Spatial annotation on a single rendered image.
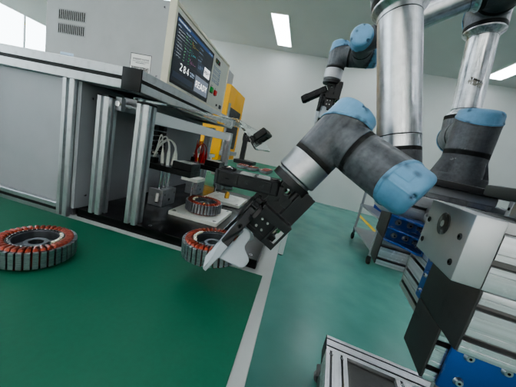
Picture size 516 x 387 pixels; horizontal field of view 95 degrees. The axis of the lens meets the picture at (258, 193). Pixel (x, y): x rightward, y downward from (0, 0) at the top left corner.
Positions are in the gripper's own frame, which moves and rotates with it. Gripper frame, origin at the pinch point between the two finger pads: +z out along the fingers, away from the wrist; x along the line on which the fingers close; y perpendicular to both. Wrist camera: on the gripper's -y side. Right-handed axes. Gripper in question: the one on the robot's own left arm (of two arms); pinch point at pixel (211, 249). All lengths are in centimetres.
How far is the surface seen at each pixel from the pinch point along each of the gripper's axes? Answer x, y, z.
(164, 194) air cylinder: 28.5, -19.7, 11.2
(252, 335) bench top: -11.1, 11.9, 0.3
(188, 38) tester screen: 31, -43, -28
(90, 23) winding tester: 26, -63, -13
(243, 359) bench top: -15.5, 11.3, 0.7
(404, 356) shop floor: 86, 136, 15
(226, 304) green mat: -6.2, 7.6, 2.6
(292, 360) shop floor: 64, 76, 50
